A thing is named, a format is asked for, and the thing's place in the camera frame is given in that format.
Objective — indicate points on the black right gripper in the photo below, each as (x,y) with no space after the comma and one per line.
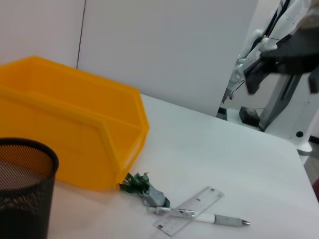
(299,54)

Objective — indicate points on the transparent plastic ruler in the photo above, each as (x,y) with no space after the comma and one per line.
(199,203)

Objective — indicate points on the white grey ballpoint pen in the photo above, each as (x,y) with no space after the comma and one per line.
(224,219)

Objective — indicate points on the black mesh pen holder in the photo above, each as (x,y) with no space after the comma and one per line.
(25,211)

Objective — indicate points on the dark grey box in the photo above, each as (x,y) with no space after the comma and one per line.
(249,117)

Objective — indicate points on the white humanoid robot on stand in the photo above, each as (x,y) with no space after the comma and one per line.
(292,17)

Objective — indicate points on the yellow plastic storage bin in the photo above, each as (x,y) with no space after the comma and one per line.
(62,124)

